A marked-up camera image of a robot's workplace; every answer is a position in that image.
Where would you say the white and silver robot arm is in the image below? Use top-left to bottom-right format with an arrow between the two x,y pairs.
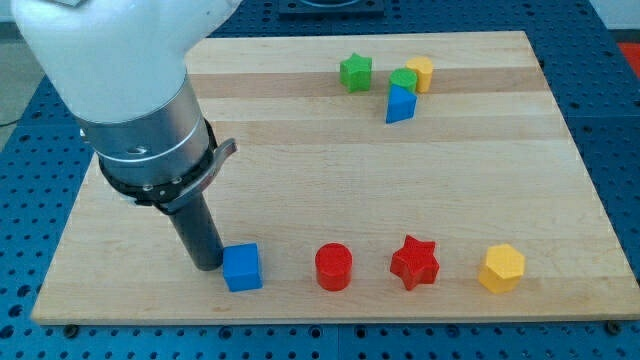
10,0 -> 239,214

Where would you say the yellow heart block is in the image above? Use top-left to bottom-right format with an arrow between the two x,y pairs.
405,56 -> 434,93

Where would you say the light wooden board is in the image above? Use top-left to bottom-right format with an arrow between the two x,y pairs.
32,31 -> 639,326

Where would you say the red cylinder block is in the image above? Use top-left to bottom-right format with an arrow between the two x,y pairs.
315,243 -> 353,291

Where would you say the blue triangle block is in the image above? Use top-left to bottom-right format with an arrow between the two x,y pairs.
385,85 -> 417,124

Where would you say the green star block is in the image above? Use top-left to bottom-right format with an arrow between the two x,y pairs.
340,53 -> 373,93

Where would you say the blue cube block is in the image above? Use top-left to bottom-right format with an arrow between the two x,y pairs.
223,243 -> 263,292

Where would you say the red star block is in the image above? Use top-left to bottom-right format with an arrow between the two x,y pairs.
390,234 -> 440,291

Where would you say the black cylindrical pointer tool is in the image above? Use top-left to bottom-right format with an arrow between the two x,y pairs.
169,194 -> 224,271

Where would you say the green cylinder block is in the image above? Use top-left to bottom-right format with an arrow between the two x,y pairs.
389,68 -> 418,93

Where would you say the yellow hexagon block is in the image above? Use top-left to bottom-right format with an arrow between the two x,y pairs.
478,244 -> 526,294

